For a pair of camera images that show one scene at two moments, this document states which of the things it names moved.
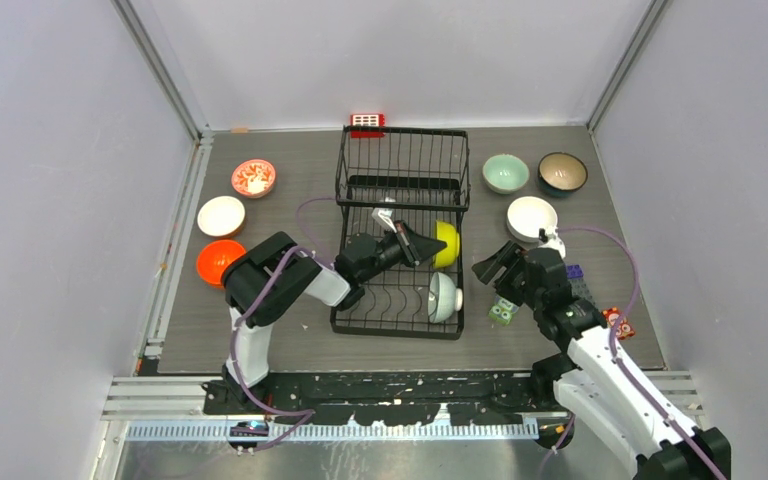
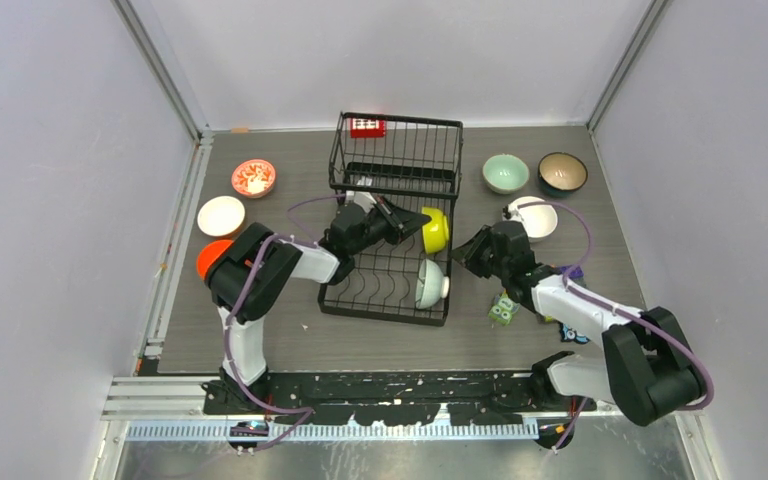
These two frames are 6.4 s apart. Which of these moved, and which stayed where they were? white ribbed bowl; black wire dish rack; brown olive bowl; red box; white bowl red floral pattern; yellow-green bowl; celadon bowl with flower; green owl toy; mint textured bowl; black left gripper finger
Moved: black left gripper finger; mint textured bowl; black wire dish rack; yellow-green bowl
Stayed: white bowl red floral pattern; green owl toy; white ribbed bowl; red box; brown olive bowl; celadon bowl with flower
